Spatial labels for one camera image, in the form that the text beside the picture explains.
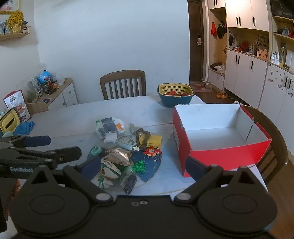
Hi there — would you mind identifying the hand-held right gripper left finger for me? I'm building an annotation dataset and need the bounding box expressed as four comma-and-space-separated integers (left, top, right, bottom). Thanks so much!
23, 157, 114, 204

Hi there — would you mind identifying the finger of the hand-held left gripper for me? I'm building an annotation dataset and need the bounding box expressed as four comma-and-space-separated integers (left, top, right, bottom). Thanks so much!
0, 147, 82, 170
0, 135, 51, 150

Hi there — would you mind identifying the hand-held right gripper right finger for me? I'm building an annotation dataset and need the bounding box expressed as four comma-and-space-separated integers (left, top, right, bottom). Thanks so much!
173, 157, 267, 204

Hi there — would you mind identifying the white pouch with green print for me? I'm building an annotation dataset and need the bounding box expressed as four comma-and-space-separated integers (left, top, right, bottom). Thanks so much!
91, 173, 114, 189

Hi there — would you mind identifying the red cardboard box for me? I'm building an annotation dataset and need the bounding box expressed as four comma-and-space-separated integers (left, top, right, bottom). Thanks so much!
173, 103, 273, 177

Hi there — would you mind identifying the shiny foil packet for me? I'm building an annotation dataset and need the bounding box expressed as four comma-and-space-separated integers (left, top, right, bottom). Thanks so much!
101, 148, 134, 166

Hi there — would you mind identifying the light blue glucose meter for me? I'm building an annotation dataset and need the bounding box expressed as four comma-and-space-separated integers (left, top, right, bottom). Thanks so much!
117, 134, 138, 151

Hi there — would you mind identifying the white plastic bag packet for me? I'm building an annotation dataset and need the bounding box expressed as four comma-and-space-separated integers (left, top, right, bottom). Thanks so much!
95, 117, 126, 139

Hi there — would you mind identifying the red ornament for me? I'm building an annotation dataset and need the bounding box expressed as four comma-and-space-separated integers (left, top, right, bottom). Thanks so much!
143, 148, 162, 161

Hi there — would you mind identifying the small yellow box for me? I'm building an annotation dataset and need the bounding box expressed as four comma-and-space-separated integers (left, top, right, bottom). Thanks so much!
147, 135, 163, 149

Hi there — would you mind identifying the brown bead bracelet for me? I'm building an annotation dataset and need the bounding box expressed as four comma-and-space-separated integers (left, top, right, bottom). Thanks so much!
135, 128, 151, 147

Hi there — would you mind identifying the small teal gadget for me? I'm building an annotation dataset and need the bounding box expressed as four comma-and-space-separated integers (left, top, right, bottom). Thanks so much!
89, 147, 102, 158

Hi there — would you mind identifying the white printed pouch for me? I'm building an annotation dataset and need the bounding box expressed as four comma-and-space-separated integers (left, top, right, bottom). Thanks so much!
100, 158, 121, 180

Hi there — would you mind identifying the blue cloth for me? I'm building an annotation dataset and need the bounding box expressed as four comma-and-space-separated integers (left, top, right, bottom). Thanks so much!
13, 121, 35, 136

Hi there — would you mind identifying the open cardboard carton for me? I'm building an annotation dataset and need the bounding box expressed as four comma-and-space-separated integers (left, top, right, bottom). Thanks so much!
25, 94, 54, 115

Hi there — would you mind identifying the white tissue pack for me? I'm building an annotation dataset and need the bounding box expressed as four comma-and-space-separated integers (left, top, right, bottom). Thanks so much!
103, 132, 117, 144

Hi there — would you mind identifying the yellow tissue box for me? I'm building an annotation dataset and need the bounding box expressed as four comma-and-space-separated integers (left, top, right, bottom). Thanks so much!
0, 109, 19, 134

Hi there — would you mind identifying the black packet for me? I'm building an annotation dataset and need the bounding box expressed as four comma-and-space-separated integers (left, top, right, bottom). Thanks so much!
119, 172, 138, 195

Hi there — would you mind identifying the red printed bag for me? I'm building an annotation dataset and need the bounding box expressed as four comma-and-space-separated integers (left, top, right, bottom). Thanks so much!
3, 90, 31, 122

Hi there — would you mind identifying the white sideboard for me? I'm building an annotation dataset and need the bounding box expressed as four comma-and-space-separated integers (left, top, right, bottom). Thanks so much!
25, 78, 79, 115

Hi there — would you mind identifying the white paper sheet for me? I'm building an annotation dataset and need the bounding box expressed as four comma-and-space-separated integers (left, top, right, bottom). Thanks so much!
232, 165, 269, 193

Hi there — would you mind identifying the blue toy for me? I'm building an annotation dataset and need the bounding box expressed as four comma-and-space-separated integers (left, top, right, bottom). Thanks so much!
37, 70, 51, 84

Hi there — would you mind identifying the yellow and blue strainer basket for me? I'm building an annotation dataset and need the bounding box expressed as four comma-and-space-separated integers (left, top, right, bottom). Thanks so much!
157, 83, 194, 108

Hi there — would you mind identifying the patterned door rug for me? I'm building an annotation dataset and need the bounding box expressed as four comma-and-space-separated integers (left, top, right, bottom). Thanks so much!
189, 83, 214, 93

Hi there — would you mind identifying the wooden slatted chair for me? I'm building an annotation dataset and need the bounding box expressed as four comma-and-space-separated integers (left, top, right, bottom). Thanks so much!
241, 105, 288, 184
99, 69, 147, 100

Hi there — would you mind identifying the dark cloth bundle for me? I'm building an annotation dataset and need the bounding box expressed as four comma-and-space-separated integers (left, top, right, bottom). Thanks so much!
210, 62, 225, 74

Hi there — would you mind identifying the dark wooden door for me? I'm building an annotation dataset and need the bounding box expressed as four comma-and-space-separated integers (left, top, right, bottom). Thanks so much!
187, 0, 205, 84

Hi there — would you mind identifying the gold ornament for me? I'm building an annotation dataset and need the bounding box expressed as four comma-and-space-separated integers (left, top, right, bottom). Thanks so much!
8, 10, 24, 34

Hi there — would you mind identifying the black cap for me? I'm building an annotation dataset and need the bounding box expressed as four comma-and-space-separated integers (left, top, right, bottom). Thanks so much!
217, 21, 227, 38

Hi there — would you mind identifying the wooden wall shelf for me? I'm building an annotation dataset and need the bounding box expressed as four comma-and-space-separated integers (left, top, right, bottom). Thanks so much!
0, 32, 31, 41

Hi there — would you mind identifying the white wall cabinet unit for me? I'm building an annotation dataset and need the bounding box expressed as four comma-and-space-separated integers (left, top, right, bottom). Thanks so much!
208, 0, 294, 138

